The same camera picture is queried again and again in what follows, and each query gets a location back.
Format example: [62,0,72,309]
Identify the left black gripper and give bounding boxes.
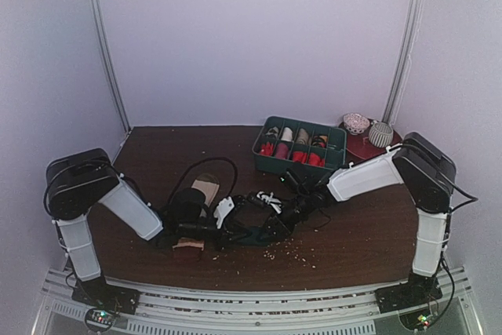
[180,217,252,252]

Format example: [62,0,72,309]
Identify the dark green christmas sock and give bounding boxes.
[236,226,271,247]

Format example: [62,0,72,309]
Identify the beige striped sock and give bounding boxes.
[173,173,220,264]

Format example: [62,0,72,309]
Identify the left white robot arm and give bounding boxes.
[43,148,251,307]

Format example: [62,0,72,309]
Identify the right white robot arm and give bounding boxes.
[257,132,478,305]

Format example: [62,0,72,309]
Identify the red socks in box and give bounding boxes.
[258,142,325,166]

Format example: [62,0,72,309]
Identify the maroon rolled sock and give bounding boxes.
[274,143,289,159]

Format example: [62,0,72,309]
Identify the green divided storage box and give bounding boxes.
[252,115,347,177]

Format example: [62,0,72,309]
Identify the cream rolled sock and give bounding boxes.
[280,126,294,142]

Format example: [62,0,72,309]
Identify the red round plate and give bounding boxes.
[342,118,402,161]

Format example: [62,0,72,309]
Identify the pink patterned bowl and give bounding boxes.
[343,113,370,135]

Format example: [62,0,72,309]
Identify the white striped cup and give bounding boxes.
[369,122,394,148]

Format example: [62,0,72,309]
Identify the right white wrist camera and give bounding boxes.
[256,191,283,214]

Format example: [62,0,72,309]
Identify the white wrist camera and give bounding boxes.
[256,191,283,214]
[213,196,235,229]

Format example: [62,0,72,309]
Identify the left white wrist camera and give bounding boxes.
[213,196,235,229]

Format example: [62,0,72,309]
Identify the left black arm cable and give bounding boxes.
[166,157,239,210]

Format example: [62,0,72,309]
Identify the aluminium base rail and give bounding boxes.
[29,268,487,334]

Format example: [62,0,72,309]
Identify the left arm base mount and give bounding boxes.
[71,286,140,315]

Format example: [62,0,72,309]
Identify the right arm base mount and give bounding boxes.
[375,282,442,314]

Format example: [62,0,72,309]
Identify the right aluminium corner post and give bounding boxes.
[382,0,424,127]

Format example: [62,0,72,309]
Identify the aluminium corner post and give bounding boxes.
[382,0,424,127]
[89,0,132,133]

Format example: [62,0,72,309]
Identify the left aluminium corner post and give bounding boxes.
[89,0,132,133]

